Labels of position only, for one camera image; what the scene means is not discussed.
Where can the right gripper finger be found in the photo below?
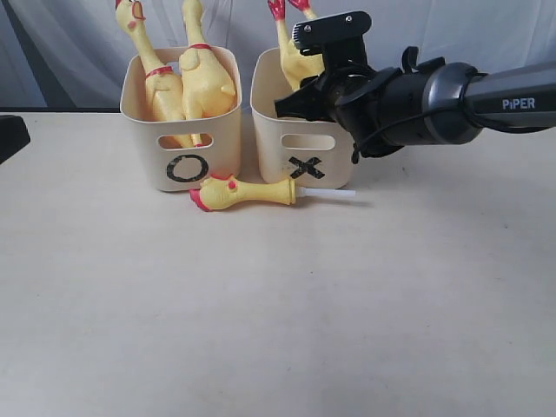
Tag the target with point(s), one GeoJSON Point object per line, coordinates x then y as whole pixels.
{"type": "Point", "coordinates": [334, 28]}

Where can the yellow rubber chicken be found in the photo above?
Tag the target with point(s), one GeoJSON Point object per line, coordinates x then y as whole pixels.
{"type": "Point", "coordinates": [163, 87]}
{"type": "Point", "coordinates": [208, 88]}

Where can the severed chicken head with tube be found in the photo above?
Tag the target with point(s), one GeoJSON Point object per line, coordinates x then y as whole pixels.
{"type": "Point", "coordinates": [218, 193]}

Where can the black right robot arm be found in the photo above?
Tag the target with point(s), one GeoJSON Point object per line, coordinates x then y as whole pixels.
{"type": "Point", "coordinates": [415, 104]}

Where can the yellow rubber chicken front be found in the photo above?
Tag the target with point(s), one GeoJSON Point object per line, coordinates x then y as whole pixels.
{"type": "Point", "coordinates": [208, 88]}

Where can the cream bin marked X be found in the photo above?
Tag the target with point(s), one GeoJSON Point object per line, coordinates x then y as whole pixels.
{"type": "Point", "coordinates": [314, 154]}

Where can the black object at table edge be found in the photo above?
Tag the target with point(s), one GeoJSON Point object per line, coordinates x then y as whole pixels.
{"type": "Point", "coordinates": [14, 136]}

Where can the cream bin marked O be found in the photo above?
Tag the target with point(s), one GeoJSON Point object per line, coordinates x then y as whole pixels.
{"type": "Point", "coordinates": [173, 169]}

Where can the blue-grey backdrop curtain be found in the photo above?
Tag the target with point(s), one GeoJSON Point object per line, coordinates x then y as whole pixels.
{"type": "Point", "coordinates": [61, 55]}

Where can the yellow rubber chicken top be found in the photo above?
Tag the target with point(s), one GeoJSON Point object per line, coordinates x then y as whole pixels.
{"type": "Point", "coordinates": [163, 87]}

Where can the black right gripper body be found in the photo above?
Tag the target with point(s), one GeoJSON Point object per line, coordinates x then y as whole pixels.
{"type": "Point", "coordinates": [347, 91]}

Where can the headless yellow chicken body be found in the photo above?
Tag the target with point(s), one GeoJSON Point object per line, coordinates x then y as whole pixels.
{"type": "Point", "coordinates": [294, 66]}

